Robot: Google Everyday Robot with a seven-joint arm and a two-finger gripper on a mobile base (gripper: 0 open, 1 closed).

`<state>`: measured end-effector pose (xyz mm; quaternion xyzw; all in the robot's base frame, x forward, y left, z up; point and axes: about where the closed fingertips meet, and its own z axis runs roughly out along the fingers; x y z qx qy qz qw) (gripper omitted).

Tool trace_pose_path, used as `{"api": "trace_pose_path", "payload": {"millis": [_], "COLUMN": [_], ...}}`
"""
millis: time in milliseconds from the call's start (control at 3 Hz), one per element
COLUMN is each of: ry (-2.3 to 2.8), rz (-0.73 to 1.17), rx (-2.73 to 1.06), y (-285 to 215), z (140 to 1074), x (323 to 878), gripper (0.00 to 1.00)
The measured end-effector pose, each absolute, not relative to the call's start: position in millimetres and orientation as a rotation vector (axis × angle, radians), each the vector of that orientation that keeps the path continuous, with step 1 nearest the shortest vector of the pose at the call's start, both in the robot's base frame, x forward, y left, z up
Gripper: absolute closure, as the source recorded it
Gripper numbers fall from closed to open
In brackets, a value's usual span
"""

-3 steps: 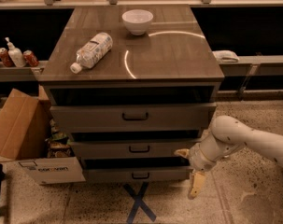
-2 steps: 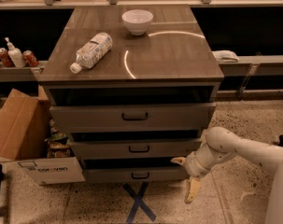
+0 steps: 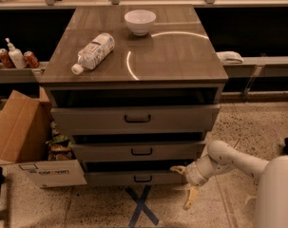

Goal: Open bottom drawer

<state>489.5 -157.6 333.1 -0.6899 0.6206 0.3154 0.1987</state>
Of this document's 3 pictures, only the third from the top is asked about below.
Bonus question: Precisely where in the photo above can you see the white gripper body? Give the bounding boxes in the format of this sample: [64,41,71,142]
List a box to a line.
[184,157,214,186]

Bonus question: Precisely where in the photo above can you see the red soda can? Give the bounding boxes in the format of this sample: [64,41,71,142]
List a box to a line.
[0,48,14,68]
[24,51,40,68]

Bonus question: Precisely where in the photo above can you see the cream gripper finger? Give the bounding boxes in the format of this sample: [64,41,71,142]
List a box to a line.
[170,165,185,175]
[182,186,199,210]

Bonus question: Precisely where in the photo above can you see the folded white cloth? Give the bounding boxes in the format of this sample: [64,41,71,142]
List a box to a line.
[217,51,243,64]

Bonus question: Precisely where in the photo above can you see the clear plastic water bottle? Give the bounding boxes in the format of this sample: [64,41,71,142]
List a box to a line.
[71,33,115,75]

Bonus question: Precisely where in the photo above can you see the grey drawer cabinet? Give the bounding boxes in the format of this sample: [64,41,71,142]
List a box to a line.
[39,5,227,176]

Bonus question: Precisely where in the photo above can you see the left red soda can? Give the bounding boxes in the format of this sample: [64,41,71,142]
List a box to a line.
[0,48,14,68]

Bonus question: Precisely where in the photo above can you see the white pump bottle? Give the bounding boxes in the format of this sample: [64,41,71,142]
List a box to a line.
[6,38,27,68]

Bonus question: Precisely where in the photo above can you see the right red soda can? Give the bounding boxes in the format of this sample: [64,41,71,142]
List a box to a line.
[24,51,40,68]

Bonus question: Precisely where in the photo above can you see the white ceramic bowl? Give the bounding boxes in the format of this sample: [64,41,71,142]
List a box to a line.
[125,9,156,36]

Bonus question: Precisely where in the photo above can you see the open cardboard box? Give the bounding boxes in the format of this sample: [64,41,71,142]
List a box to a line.
[0,90,86,188]

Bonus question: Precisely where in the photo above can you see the snack bags in box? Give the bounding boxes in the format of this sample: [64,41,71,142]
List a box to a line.
[47,121,74,161]

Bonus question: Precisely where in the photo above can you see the grey drawer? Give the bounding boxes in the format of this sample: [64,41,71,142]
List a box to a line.
[51,104,220,135]
[85,170,186,186]
[72,141,205,162]

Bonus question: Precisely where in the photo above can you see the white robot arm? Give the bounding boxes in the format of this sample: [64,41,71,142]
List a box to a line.
[170,141,288,228]

